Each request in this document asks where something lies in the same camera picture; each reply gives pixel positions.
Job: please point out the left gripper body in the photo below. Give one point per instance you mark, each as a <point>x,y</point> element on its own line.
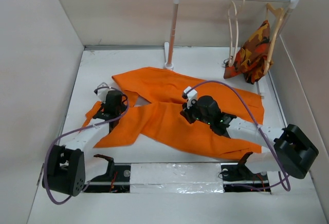
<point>121,109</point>

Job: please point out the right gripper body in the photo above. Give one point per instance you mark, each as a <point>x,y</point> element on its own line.
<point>194,114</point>

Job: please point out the orange trousers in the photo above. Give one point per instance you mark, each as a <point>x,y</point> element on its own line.
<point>155,97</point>

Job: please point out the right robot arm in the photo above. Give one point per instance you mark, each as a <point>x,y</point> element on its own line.
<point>290,150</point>

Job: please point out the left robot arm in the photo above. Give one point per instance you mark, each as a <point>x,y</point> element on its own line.
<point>69,168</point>

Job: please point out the wooden hanger with garment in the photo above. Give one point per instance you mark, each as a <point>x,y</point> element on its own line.
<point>279,15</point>

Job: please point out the orange camouflage garment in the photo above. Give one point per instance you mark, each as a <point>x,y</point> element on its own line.
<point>250,59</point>

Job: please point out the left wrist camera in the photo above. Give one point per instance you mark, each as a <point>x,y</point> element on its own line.
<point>101,91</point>

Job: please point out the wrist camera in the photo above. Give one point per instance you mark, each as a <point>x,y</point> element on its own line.
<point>101,91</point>
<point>190,95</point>

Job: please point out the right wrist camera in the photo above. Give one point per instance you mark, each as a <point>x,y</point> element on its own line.
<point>190,95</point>

